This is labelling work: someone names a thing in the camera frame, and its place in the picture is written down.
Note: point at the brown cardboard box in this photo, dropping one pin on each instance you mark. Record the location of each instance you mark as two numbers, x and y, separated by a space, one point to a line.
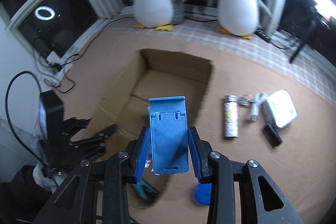
149 74

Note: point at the blue phone stand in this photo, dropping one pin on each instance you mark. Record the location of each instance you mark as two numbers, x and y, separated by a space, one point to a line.
168 125

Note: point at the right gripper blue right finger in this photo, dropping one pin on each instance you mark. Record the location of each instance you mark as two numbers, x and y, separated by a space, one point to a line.
261 200

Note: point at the silver key with ring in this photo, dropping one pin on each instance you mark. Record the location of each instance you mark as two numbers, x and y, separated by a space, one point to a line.
246 100

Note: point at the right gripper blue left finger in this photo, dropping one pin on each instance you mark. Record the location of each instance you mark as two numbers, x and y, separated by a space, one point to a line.
75 200

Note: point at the grey gloved hand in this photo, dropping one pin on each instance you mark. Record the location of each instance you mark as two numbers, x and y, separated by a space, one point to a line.
42 180

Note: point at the black cylindrical stick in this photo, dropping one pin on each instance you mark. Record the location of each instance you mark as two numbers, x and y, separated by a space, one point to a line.
272 135

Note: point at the blue round tape measure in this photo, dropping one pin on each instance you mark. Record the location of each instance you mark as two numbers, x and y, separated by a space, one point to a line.
202 194

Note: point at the blue plastic clip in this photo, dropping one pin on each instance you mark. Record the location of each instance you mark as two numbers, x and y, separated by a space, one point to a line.
145 191

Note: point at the white square box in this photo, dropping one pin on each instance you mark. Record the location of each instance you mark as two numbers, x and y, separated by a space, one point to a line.
279 109

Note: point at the black tripod stand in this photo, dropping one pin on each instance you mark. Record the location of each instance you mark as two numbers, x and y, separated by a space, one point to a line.
313 19

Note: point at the patterned white lighter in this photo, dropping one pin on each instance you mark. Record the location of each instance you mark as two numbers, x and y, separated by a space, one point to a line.
231 116

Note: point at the small plush penguin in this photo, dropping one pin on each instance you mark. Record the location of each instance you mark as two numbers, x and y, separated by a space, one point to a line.
239 18

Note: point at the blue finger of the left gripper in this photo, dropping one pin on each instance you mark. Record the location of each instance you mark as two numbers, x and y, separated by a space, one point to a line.
90 155
92 132

